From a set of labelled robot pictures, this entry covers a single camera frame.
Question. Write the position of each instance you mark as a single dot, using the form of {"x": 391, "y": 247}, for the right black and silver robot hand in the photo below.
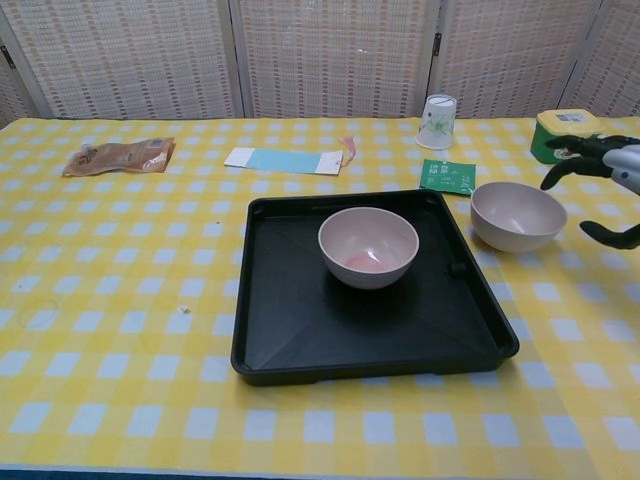
{"x": 622, "y": 165}

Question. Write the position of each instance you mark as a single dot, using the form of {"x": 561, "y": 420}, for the plain pink bowl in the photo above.
{"x": 517, "y": 215}

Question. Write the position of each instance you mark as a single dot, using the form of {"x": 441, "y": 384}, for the pink bowl with red stain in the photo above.
{"x": 367, "y": 245}

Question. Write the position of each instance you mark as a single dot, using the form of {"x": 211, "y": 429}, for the black square plastic tray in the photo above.
{"x": 350, "y": 330}

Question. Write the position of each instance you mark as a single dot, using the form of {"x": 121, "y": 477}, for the green tub with yellow lid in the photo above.
{"x": 542, "y": 145}

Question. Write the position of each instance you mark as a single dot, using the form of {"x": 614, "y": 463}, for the green tea sachet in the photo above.
{"x": 447, "y": 176}

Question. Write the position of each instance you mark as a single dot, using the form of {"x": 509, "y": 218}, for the floral print paper cup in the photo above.
{"x": 437, "y": 125}

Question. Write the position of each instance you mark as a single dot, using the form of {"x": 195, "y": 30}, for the pink tassel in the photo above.
{"x": 348, "y": 147}

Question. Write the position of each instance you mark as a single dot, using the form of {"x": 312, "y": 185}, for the woven folding screen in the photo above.
{"x": 325, "y": 55}

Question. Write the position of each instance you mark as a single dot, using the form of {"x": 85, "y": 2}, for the blue and white card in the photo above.
{"x": 280, "y": 161}

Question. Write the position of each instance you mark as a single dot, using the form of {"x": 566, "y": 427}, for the brown spouted pouch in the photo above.
{"x": 120, "y": 156}

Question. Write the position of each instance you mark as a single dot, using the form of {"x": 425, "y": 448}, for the yellow checked tablecloth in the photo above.
{"x": 125, "y": 260}

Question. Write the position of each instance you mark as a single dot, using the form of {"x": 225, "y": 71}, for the clear rubber band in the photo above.
{"x": 50, "y": 302}

